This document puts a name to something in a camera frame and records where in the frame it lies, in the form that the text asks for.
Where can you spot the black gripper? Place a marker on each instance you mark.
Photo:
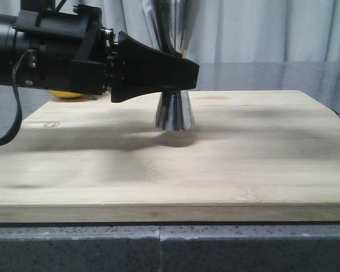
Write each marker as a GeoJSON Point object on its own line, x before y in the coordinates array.
{"type": "Point", "coordinates": [74, 52]}

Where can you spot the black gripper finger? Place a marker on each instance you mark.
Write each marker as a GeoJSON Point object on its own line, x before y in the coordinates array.
{"type": "Point", "coordinates": [167, 17]}

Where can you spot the steel double jigger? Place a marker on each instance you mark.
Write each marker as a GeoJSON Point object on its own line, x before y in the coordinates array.
{"type": "Point", "coordinates": [174, 112]}

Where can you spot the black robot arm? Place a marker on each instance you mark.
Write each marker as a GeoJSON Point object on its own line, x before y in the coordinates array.
{"type": "Point", "coordinates": [1, 49]}

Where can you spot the grey curtain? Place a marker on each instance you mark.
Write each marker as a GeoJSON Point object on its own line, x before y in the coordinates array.
{"type": "Point", "coordinates": [240, 31]}

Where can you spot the yellow lemon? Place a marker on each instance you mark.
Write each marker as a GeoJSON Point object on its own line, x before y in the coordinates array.
{"type": "Point", "coordinates": [65, 95]}

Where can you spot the bamboo cutting board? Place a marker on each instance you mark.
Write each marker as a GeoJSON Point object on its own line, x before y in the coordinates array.
{"type": "Point", "coordinates": [252, 156]}

